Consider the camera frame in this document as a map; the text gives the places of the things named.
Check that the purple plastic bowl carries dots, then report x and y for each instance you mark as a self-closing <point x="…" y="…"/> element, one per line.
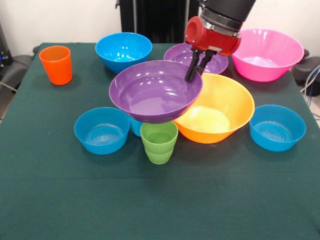
<point x="177" y="53"/>
<point x="152" y="95"/>

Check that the shallow blue plastic bowl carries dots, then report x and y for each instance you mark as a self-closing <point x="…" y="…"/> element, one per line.
<point x="102" y="132"/>
<point x="277" y="130"/>

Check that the black rounded equipment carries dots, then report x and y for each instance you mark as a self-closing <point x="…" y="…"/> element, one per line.
<point x="308" y="67"/>

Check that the black electronics box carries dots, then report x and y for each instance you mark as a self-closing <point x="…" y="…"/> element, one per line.
<point x="4" y="50"/>

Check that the green plastic cup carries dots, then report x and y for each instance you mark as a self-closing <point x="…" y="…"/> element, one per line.
<point x="158" y="142"/>

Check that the orange plastic cup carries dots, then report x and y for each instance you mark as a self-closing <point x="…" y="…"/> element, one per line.
<point x="56" y="67"/>

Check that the orange plastic bowl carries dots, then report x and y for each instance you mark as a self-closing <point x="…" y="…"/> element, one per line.
<point x="225" y="107"/>

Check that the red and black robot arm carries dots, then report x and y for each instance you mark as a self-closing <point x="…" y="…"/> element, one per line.
<point x="227" y="10"/>

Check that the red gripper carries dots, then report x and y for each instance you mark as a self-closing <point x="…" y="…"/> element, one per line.
<point x="215" y="41"/>

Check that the pink plastic bowl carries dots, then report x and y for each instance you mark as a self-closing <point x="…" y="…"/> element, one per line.
<point x="270" y="60"/>

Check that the light blue plastic cup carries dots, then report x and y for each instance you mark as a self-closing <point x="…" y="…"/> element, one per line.
<point x="136" y="126"/>

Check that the deep blue plastic bowl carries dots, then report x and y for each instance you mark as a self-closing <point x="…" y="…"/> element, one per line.
<point x="123" y="50"/>

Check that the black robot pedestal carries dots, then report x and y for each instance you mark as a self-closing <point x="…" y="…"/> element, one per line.
<point x="160" y="20"/>

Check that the dark green tablecloth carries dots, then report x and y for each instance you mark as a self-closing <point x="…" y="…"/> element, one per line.
<point x="160" y="200"/>

